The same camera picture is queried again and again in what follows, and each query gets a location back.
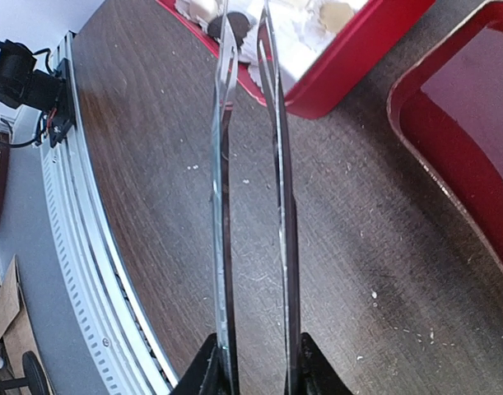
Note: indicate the dark heart chocolate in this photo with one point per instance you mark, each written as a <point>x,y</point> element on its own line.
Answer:
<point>240,26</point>

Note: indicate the metal serving tongs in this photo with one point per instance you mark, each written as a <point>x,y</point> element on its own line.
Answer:
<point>254,222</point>

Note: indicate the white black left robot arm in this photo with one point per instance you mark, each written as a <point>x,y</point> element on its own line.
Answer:
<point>54,93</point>

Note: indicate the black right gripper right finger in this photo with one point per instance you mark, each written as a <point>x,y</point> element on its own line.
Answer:
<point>317,376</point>

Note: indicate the red tin box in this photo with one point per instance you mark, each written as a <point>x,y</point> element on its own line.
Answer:
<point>366,38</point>

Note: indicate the dark red lacquer tray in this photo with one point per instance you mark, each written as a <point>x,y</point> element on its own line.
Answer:
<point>447,110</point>

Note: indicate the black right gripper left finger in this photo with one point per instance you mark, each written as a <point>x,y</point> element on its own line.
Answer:
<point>204,376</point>

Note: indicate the cardboard box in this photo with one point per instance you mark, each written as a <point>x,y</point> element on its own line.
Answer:
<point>19,353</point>

